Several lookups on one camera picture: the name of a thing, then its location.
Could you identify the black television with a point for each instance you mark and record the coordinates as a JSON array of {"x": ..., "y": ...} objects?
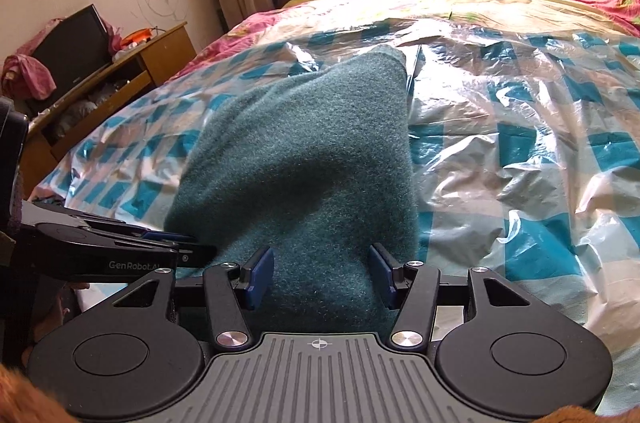
[{"x": 75, "y": 53}]

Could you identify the pink cloth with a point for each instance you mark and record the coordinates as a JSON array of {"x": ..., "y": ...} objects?
[{"x": 30, "y": 73}]

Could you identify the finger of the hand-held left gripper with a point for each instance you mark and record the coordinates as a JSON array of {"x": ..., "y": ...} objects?
[
  {"x": 165, "y": 234},
  {"x": 197, "y": 254}
]

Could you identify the brown fuzzy garment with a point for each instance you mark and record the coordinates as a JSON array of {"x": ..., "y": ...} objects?
[{"x": 25, "y": 398}]

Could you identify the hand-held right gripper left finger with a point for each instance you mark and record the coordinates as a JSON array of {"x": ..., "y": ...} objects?
[{"x": 260, "y": 280}]

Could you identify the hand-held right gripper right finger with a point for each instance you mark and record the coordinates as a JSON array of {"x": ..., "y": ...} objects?
[{"x": 382, "y": 278}]

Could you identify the teal knit sweater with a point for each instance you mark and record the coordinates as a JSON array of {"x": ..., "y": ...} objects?
[{"x": 300, "y": 153}]

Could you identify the orange object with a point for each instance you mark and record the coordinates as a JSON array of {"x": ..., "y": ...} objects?
[{"x": 136, "y": 37}]

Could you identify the wooden side cabinet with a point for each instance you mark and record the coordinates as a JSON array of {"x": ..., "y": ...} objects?
[{"x": 160, "y": 58}]

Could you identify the blue checked plastic sheet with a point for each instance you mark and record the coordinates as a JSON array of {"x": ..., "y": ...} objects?
[{"x": 500, "y": 128}]

